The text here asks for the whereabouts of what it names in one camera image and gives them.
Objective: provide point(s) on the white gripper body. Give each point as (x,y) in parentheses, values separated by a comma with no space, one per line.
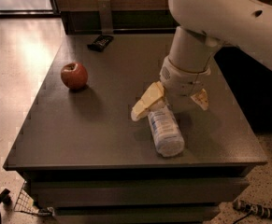
(181,82)

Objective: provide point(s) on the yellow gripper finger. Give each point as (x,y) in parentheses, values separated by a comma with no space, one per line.
(201,99)
(152,99)

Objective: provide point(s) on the clear blue-label plastic bottle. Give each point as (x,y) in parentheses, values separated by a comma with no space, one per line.
(166,134)

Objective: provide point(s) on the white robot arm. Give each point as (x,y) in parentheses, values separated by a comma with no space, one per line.
(204,27)

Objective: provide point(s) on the black snack bar wrapper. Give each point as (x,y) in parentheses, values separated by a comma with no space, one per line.
(100,43)

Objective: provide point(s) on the red apple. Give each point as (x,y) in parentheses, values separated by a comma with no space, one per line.
(74,76)

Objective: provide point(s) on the dark grey drawer cabinet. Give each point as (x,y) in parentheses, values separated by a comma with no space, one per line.
(82,155)

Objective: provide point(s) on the striped power strip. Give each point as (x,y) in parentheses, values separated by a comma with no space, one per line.
(253,209)

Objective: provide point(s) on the left metal bracket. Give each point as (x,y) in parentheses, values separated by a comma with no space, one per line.
(105,15)

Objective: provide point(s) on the wire mesh basket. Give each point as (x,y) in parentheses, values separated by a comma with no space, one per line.
(26,205)

